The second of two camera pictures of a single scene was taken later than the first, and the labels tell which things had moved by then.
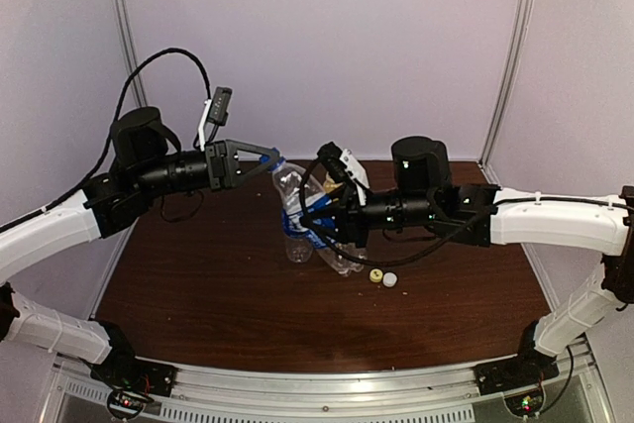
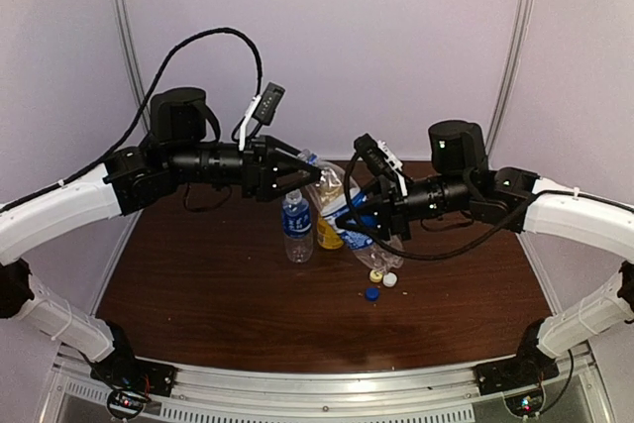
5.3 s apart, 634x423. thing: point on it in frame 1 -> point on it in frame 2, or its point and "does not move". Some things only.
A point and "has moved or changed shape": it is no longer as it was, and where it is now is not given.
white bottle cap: (389, 279) does not move
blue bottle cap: (277, 161) has moved or changed shape
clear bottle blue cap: (298, 193) -> (368, 245)
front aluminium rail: (441, 394) does not move
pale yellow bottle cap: (375, 275) does not move
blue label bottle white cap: (298, 241) does not move
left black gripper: (220, 178) -> (262, 182)
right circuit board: (525, 404) does not move
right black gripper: (354, 229) -> (393, 217)
